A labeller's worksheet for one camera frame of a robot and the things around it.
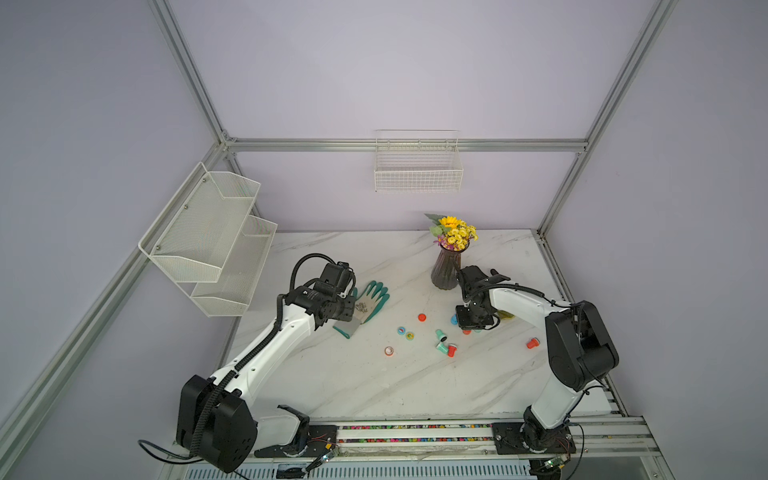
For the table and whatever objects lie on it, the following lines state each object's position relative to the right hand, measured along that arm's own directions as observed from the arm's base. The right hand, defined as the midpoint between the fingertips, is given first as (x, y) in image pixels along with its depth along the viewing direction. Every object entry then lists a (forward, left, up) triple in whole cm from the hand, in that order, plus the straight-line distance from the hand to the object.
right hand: (470, 328), depth 92 cm
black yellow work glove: (0, -2, +27) cm, 27 cm away
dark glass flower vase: (+18, +6, +8) cm, 21 cm away
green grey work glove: (+9, +34, -1) cm, 35 cm away
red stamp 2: (-7, +7, 0) cm, 10 cm away
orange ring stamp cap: (-7, +26, 0) cm, 26 cm away
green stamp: (-2, +9, 0) cm, 10 cm away
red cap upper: (+5, +15, 0) cm, 16 cm away
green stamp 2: (-6, +10, 0) cm, 11 cm away
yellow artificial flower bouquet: (+18, +6, +25) cm, 31 cm away
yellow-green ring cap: (-2, +19, -1) cm, 19 cm away
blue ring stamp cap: (0, +22, -1) cm, 22 cm away
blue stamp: (-1, +6, +8) cm, 10 cm away
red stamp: (-1, +1, -1) cm, 2 cm away
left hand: (+1, +39, +13) cm, 41 cm away
